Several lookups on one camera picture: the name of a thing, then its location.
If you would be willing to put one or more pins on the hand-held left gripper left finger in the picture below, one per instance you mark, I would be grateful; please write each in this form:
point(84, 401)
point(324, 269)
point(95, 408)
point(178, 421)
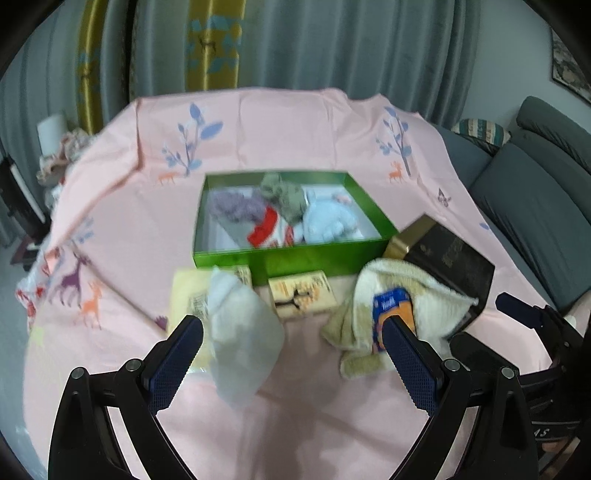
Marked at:
point(178, 360)

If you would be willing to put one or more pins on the blue orange tissue pack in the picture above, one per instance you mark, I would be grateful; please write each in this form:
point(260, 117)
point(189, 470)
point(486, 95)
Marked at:
point(392, 307)

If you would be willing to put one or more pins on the white tissue sheet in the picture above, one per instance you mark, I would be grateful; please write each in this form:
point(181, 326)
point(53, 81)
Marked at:
point(244, 341)

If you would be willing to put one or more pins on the pink printed bedsheet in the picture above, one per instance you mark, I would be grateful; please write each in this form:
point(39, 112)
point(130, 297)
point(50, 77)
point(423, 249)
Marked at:
point(138, 230)

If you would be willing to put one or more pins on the green cardboard box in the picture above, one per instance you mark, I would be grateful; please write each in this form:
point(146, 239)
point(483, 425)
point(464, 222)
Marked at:
point(314, 261)

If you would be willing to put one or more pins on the small yellow printed box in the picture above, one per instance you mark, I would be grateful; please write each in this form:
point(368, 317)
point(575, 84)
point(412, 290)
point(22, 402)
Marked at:
point(300, 295)

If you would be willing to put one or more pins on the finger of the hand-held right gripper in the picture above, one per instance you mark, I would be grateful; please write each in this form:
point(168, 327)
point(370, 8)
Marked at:
point(517, 307)
point(475, 353)

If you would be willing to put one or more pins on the grey green cloth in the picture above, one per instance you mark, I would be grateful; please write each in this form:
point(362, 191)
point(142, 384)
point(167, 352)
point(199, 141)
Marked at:
point(284, 198)

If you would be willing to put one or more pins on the red white packet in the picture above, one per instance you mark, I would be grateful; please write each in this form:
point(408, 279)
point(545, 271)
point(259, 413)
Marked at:
point(263, 230)

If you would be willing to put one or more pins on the framed wall picture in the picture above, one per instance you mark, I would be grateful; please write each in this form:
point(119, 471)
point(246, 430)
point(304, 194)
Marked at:
point(570, 64)

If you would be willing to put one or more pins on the red white plastic bag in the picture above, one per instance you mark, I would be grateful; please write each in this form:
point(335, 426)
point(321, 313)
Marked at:
point(30, 304)

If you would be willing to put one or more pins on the blue elephant plush toy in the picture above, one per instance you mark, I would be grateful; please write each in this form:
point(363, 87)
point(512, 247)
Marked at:
point(328, 219)

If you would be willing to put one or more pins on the grey sofa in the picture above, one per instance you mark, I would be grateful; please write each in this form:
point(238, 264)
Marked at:
point(521, 194)

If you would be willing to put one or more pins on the gold patterned curtain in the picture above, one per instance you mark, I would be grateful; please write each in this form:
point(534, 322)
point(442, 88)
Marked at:
point(90, 69)
point(212, 50)

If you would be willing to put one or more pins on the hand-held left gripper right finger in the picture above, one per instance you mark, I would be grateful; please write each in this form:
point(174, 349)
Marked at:
point(411, 369)

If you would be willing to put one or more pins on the black gold tin box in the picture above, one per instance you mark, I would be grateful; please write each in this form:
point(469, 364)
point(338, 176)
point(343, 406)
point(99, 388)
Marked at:
point(452, 258)

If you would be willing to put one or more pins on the purple fleece towel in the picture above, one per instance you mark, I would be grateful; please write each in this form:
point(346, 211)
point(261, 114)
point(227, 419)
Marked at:
point(231, 207)

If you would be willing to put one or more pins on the pale yellow tissue pack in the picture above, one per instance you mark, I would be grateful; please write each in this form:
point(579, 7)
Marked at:
point(187, 295)

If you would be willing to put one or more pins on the pile of clothes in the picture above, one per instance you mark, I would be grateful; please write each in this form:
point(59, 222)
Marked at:
point(69, 147)

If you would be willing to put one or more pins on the cream yellow towel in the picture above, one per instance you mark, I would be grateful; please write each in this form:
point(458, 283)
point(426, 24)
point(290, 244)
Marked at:
point(443, 304)

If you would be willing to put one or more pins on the striped patterned cushion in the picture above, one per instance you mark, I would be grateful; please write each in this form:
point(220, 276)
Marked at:
point(482, 131)

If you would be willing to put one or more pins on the white cylinder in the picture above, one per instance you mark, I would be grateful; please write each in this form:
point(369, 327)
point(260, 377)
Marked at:
point(51, 131)

